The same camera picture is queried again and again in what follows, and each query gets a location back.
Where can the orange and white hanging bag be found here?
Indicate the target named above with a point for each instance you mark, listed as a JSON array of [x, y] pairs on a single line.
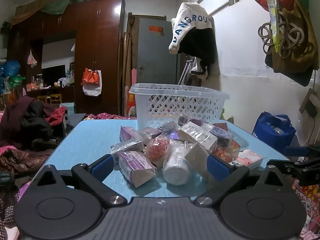
[[91, 82]]

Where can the green cloth atop wardrobe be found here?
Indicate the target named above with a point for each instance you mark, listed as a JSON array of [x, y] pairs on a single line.
[[56, 7]]

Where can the black hanging garment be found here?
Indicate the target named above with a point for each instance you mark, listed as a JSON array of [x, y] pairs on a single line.
[[199, 43]]

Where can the white round bottle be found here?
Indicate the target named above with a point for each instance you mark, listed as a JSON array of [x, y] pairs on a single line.
[[176, 170]]

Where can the red packets bag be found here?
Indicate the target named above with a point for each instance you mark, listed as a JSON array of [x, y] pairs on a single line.
[[229, 153]]

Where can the light purple box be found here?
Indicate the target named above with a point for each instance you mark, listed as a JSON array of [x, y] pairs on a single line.
[[129, 133]]

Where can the black monitor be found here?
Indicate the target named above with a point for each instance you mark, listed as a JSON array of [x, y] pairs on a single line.
[[53, 74]]

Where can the red rubber bands bag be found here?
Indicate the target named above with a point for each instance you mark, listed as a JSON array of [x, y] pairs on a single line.
[[157, 149]]

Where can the white pink box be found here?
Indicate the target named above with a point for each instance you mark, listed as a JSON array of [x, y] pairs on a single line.
[[248, 158]]

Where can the white plastic lattice basket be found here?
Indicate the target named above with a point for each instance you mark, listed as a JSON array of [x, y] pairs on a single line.
[[159, 103]]

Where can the purple striped box in bag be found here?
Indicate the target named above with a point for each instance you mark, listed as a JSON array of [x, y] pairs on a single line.
[[136, 168]]

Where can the pile of dark clothes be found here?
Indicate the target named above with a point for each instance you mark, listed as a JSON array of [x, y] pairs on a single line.
[[30, 124]]

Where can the blue fabric bag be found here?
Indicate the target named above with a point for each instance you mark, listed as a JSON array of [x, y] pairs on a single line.
[[274, 130]]

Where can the white wall power adapter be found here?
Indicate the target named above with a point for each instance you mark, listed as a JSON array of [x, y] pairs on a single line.
[[309, 103]]

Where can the white grey medicine box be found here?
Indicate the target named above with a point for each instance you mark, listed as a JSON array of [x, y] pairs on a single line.
[[130, 145]]

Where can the brown hanging bag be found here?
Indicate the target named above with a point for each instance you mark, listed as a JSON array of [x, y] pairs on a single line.
[[297, 56]]

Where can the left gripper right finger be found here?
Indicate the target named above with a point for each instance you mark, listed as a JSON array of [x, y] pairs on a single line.
[[230, 178]]

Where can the blue plastic bags pile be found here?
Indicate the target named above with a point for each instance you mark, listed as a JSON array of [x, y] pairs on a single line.
[[9, 68]]

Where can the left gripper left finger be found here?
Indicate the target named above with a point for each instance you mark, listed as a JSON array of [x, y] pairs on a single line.
[[89, 178]]

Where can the dark purple box in bag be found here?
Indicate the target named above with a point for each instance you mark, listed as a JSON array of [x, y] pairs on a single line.
[[184, 119]]

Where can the dark red wooden wardrobe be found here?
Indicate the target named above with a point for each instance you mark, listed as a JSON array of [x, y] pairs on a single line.
[[96, 27]]

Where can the white hoodie with blue letters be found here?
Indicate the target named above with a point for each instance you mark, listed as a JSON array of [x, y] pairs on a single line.
[[189, 16]]

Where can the grey metal door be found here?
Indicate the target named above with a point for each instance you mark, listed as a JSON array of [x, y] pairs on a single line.
[[154, 62]]

